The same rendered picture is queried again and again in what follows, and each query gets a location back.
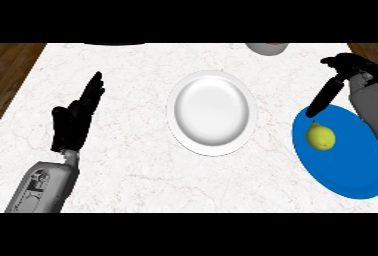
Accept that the white plate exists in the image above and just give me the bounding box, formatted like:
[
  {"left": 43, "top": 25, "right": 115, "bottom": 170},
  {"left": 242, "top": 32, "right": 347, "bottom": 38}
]
[{"left": 166, "top": 70, "right": 259, "bottom": 157}]

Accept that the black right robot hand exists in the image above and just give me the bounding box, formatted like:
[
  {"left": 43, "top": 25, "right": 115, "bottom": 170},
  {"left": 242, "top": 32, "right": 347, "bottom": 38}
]
[{"left": 304, "top": 52, "right": 378, "bottom": 119}]

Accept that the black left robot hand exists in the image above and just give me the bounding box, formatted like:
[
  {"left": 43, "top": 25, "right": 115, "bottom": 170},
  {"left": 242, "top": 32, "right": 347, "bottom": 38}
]
[{"left": 51, "top": 71, "right": 107, "bottom": 155}]

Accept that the yellow pear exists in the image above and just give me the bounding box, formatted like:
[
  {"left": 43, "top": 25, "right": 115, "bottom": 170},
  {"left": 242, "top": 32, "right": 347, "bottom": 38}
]
[{"left": 306, "top": 120, "right": 338, "bottom": 152}]

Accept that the blue plate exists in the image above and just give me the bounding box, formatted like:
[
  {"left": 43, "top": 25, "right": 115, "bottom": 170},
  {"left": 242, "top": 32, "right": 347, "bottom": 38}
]
[{"left": 291, "top": 104, "right": 378, "bottom": 200}]

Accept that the grey bowl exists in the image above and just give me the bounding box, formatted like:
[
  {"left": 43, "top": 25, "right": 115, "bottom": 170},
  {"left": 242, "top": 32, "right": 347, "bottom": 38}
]
[{"left": 245, "top": 43, "right": 290, "bottom": 57}]

